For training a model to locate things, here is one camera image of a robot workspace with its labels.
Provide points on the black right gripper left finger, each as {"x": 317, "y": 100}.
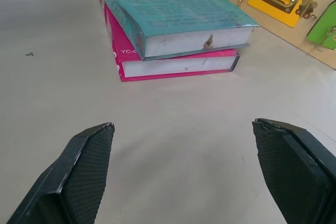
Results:
{"x": 81, "y": 171}

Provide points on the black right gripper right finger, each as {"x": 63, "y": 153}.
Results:
{"x": 291, "y": 171}

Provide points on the magenta hardcover book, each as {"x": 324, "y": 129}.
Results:
{"x": 168, "y": 66}

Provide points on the teal hardcover book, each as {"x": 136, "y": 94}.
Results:
{"x": 173, "y": 6}

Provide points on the small metal screw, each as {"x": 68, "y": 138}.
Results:
{"x": 30, "y": 54}

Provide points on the wooden busy board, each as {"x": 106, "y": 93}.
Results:
{"x": 296, "y": 32}

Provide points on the light green panel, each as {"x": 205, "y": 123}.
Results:
{"x": 324, "y": 31}

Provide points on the brass hinge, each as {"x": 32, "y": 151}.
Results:
{"x": 305, "y": 7}

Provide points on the yellow panel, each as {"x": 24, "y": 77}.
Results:
{"x": 284, "y": 5}

